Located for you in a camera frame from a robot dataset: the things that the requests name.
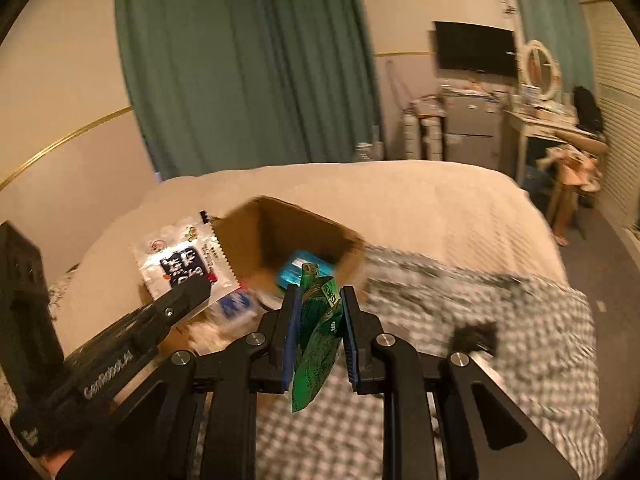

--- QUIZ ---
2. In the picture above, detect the green snack packet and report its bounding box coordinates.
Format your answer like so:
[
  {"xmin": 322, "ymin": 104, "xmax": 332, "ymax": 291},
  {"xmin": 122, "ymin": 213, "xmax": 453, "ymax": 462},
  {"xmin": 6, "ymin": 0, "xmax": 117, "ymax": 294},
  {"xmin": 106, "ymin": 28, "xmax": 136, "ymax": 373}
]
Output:
[{"xmin": 291, "ymin": 263, "xmax": 343, "ymax": 413}]

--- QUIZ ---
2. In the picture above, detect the white snack packet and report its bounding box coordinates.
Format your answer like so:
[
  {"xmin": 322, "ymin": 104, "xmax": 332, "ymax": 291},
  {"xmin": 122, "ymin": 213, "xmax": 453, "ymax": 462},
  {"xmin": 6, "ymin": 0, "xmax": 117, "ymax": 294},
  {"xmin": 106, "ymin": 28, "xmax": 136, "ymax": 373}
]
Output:
[{"xmin": 132, "ymin": 212, "xmax": 240, "ymax": 306}]

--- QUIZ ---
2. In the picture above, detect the teal patterned packet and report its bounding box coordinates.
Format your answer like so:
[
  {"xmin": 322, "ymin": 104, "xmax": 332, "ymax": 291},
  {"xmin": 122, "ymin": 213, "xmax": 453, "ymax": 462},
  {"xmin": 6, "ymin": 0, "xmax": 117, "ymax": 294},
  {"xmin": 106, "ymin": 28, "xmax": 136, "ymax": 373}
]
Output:
[{"xmin": 276, "ymin": 250, "xmax": 334, "ymax": 289}]

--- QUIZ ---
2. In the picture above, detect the black white bottle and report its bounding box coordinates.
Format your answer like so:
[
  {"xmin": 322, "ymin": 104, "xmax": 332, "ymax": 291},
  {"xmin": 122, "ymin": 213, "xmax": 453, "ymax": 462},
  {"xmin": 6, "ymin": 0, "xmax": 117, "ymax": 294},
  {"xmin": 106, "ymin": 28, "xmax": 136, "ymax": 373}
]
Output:
[{"xmin": 448, "ymin": 322, "xmax": 498, "ymax": 356}]

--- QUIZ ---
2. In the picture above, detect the person's left hand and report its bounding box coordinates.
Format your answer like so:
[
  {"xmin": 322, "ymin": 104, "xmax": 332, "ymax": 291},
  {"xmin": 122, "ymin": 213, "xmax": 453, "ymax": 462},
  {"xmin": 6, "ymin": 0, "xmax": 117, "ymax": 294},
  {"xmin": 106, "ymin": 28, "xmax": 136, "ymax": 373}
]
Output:
[{"xmin": 41, "ymin": 450, "xmax": 75, "ymax": 479}]

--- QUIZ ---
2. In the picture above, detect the blue tissue pack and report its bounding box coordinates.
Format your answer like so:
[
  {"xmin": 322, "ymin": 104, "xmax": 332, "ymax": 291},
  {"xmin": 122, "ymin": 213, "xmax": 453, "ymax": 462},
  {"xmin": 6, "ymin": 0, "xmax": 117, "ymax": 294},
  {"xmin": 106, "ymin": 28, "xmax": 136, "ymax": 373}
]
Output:
[{"xmin": 201, "ymin": 288, "xmax": 264, "ymax": 351}]

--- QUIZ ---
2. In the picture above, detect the brown cardboard box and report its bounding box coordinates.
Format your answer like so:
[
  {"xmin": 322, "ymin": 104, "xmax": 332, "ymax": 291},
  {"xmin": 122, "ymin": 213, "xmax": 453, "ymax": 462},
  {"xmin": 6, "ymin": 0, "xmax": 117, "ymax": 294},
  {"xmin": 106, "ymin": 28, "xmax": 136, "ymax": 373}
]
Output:
[{"xmin": 213, "ymin": 196, "xmax": 366, "ymax": 294}]

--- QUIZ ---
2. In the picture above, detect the cream quilted blanket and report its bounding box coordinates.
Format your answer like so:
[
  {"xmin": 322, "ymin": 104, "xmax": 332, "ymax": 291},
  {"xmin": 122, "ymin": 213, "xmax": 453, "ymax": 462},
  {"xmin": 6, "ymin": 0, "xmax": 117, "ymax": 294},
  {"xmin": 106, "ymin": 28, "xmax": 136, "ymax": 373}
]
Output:
[{"xmin": 54, "ymin": 160, "xmax": 567, "ymax": 354}]

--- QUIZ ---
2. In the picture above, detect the grey checkered bed sheet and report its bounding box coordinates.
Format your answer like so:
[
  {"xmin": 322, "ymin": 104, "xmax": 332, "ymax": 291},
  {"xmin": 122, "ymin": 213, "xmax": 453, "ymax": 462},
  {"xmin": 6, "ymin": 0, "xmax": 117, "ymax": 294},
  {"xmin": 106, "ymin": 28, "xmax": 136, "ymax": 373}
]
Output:
[{"xmin": 188, "ymin": 245, "xmax": 609, "ymax": 480}]

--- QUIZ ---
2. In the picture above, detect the white radiator heater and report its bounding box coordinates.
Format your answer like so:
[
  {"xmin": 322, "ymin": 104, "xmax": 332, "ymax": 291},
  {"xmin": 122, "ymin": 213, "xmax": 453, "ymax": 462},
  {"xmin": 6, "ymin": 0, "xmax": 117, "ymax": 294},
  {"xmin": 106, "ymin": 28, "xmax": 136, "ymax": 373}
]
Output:
[{"xmin": 401, "ymin": 110, "xmax": 445, "ymax": 162}]

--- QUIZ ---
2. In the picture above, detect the grey mini fridge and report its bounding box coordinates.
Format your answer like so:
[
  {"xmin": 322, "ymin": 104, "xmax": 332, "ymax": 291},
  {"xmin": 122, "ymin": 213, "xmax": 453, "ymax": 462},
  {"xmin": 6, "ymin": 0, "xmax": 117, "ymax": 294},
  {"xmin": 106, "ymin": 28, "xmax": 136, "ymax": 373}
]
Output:
[{"xmin": 442, "ymin": 92, "xmax": 502, "ymax": 170}]

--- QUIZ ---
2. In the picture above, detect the teal curtain left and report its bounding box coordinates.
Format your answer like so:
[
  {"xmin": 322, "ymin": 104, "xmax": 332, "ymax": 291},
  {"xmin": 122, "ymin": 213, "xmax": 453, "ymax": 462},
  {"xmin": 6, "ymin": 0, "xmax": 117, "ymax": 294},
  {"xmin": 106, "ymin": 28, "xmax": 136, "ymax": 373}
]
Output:
[{"xmin": 114, "ymin": 0, "xmax": 383, "ymax": 179}]

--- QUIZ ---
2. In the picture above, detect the teal curtain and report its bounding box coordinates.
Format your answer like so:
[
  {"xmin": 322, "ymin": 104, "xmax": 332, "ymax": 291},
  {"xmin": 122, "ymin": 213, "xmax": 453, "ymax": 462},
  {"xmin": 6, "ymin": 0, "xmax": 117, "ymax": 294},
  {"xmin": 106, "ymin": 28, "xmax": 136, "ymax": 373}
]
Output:
[
  {"xmin": 518, "ymin": 0, "xmax": 596, "ymax": 92},
  {"xmin": 114, "ymin": 0, "xmax": 383, "ymax": 179}
]

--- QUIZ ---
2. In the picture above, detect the white dressing table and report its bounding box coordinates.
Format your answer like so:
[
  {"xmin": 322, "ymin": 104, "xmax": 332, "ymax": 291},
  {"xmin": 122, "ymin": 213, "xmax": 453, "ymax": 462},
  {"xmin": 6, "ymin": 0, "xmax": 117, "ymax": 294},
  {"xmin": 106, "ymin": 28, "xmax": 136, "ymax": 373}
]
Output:
[{"xmin": 499, "ymin": 110, "xmax": 608, "ymax": 186}]

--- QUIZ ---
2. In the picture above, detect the wooden chair with clothes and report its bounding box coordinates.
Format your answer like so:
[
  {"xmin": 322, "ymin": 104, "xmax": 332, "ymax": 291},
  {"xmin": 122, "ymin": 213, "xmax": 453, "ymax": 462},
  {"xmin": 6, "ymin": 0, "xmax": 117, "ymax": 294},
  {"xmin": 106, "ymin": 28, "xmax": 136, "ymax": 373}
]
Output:
[{"xmin": 536, "ymin": 130, "xmax": 608, "ymax": 247}]

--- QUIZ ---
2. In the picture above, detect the black backpack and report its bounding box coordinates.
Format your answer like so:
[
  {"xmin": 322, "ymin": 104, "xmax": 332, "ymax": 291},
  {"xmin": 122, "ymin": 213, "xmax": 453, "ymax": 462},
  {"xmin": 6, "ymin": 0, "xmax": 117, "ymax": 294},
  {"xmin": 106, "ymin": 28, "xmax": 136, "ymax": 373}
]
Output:
[{"xmin": 573, "ymin": 86, "xmax": 603, "ymax": 133}]

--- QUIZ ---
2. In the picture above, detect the white oval vanity mirror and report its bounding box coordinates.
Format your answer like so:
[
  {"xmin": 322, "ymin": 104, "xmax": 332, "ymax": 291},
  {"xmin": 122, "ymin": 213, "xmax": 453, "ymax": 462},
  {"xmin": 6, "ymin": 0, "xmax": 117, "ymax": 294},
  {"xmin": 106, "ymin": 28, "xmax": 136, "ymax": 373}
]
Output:
[{"xmin": 518, "ymin": 40, "xmax": 562, "ymax": 101}]

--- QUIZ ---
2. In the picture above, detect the teal curtain right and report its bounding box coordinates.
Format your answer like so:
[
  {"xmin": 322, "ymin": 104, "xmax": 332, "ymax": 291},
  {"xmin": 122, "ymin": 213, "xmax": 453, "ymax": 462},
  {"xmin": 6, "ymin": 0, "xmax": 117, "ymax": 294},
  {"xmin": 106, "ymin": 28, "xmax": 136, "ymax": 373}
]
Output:
[{"xmin": 518, "ymin": 0, "xmax": 596, "ymax": 92}]

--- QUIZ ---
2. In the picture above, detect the black wall television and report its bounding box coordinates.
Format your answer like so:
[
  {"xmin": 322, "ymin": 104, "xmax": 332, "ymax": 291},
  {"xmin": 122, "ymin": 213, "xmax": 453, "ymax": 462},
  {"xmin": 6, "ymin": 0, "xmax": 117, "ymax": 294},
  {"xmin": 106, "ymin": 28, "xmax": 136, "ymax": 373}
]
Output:
[{"xmin": 434, "ymin": 22, "xmax": 518, "ymax": 78}]

